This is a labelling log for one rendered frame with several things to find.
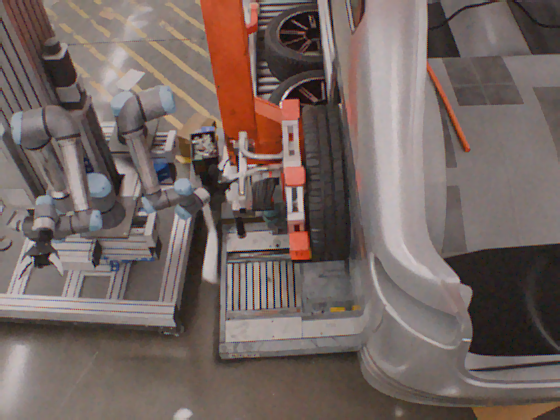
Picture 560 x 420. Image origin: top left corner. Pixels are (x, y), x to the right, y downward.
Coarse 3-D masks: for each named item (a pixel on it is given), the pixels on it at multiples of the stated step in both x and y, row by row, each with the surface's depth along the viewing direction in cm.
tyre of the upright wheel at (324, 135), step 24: (312, 120) 244; (336, 120) 244; (312, 144) 238; (336, 144) 237; (312, 168) 235; (336, 168) 235; (312, 192) 235; (336, 192) 235; (312, 216) 238; (336, 216) 239; (312, 240) 246; (336, 240) 246
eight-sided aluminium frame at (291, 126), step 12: (288, 132) 253; (288, 156) 241; (300, 156) 241; (288, 192) 241; (300, 192) 241; (288, 204) 242; (300, 204) 242; (288, 216) 243; (300, 216) 243; (300, 228) 247
